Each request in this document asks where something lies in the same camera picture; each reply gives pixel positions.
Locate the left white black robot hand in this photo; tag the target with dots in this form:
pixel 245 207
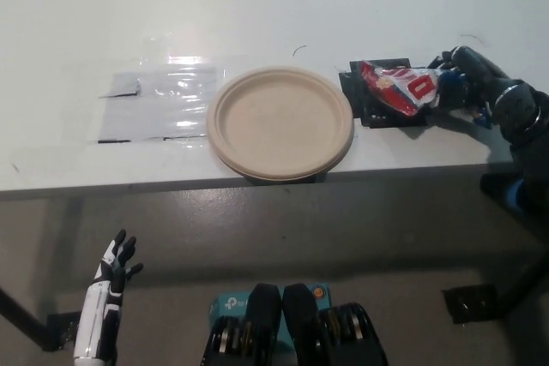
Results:
pixel 100 310

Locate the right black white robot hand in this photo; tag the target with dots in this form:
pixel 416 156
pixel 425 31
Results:
pixel 476 70

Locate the red blue sunflower seed bag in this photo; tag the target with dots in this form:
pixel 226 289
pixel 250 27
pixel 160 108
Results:
pixel 399 87

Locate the beige paper plate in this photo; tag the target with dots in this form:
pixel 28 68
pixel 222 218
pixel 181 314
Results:
pixel 279 121

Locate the black table leg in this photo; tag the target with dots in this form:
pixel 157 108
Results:
pixel 525 282
pixel 23 321

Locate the black tape patch on table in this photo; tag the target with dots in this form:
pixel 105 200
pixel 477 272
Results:
pixel 358 96

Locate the black and blue object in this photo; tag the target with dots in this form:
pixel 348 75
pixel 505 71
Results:
pixel 499 192

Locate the clear plastic sheet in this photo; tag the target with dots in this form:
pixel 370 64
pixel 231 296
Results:
pixel 158 102

